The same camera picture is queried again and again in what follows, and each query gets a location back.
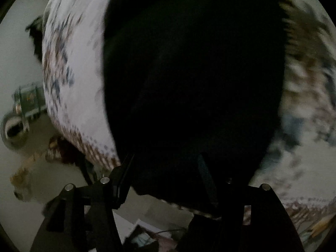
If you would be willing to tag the black striped sweater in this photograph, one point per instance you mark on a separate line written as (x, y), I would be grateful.
(192, 90)

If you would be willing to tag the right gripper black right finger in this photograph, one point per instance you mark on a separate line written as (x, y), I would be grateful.
(262, 197)

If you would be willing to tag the round grey floor object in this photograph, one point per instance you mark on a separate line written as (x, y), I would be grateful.
(14, 131)

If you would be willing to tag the floral bed blanket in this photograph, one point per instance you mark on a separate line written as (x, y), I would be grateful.
(300, 161)

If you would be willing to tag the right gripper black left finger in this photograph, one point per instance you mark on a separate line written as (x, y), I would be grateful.
(109, 192)

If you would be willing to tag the black hanging garment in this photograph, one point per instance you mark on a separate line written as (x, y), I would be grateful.
(35, 30)

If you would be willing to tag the green rack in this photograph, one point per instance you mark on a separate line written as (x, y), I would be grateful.
(29, 100)

